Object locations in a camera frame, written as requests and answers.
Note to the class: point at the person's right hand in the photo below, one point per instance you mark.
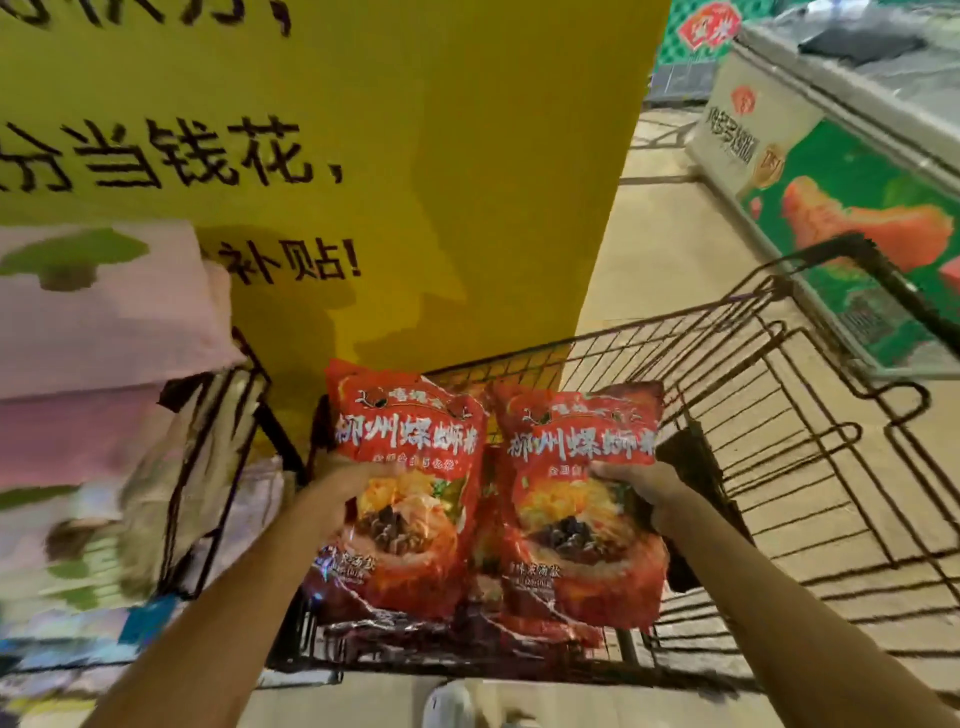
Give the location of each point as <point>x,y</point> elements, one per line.
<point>654,495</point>

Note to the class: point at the person's left hand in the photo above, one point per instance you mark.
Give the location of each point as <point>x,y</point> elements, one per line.
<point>339,486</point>

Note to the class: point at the person's left thumb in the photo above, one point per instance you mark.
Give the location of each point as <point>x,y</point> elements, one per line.
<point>369,471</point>

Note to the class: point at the person's right thumb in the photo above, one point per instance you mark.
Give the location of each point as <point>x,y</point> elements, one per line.
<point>619,471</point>

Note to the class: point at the red noodle packet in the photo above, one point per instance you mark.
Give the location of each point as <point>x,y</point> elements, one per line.
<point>409,487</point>
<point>581,517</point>

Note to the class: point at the person's left forearm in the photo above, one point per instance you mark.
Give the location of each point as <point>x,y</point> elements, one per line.
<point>225,622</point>

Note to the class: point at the person's right forearm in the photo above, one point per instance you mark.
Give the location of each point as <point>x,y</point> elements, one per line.
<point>780,630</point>

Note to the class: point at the pile of red noodle packets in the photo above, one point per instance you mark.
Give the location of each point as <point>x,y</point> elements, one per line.
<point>480,630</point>

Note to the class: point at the person's white shoe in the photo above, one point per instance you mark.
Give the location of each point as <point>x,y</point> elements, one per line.
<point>448,705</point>

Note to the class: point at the stack of pink packaged goods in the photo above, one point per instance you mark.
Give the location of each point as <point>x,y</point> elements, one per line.
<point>82,420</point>

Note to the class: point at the yellow sign board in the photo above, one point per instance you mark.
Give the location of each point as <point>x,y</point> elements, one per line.
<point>420,150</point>

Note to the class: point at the chest freezer with green picture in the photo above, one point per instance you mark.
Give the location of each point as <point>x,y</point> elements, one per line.
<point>840,180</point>

